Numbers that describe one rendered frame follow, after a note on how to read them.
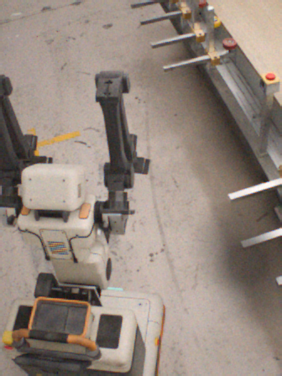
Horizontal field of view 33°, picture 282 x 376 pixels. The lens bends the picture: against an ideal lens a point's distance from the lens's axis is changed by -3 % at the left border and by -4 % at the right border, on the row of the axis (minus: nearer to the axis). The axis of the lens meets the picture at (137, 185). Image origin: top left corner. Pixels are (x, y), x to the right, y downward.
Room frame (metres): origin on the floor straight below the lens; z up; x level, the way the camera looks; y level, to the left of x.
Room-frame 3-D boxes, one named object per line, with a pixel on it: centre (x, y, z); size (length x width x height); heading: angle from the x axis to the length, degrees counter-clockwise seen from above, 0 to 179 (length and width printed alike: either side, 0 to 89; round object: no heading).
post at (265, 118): (1.57, -0.66, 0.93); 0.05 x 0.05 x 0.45; 7
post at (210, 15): (2.30, -0.57, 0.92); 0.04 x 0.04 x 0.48; 7
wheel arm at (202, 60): (2.25, -0.49, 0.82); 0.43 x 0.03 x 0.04; 97
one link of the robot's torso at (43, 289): (1.06, 0.37, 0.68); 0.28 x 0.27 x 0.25; 74
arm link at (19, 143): (1.38, 0.44, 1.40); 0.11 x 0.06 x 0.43; 74
